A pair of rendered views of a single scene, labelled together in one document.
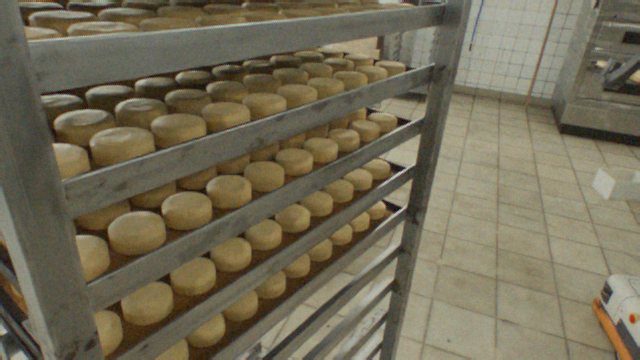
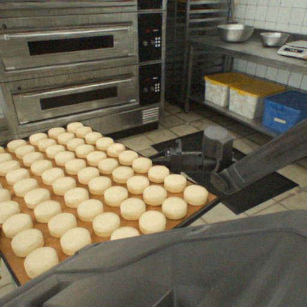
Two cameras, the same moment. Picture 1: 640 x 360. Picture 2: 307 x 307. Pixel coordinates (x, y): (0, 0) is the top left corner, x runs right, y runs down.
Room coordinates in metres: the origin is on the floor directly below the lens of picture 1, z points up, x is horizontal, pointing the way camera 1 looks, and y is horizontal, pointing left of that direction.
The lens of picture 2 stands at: (1.93, -1.46, 1.40)
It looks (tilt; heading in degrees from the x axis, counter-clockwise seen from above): 31 degrees down; 311
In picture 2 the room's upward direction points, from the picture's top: straight up
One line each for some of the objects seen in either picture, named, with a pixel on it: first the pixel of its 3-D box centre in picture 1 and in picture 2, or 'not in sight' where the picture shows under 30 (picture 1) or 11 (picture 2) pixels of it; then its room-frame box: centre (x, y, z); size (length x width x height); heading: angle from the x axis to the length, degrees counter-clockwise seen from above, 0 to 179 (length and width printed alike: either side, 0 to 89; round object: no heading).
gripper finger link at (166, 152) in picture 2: not in sight; (160, 164); (2.33, -1.96, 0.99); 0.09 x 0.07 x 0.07; 38
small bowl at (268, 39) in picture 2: not in sight; (273, 40); (2.97, -4.49, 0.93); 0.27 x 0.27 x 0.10
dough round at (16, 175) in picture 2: not in sight; (18, 177); (2.54, -1.68, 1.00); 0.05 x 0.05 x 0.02
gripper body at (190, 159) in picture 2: not in sight; (187, 161); (2.27, -2.01, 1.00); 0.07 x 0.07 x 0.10; 38
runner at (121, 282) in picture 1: (308, 177); not in sight; (0.48, 0.02, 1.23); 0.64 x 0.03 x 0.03; 144
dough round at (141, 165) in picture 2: not in sight; (142, 165); (2.34, -1.90, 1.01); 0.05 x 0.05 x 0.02
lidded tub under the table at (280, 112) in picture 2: not in sight; (292, 112); (2.58, -4.26, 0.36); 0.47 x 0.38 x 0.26; 73
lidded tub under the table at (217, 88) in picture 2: not in sight; (228, 89); (3.38, -4.52, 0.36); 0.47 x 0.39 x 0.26; 70
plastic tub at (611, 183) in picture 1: (622, 184); not in sight; (2.95, -2.26, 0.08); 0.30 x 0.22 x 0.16; 92
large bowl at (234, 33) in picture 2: not in sight; (234, 33); (3.39, -4.51, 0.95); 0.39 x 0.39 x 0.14
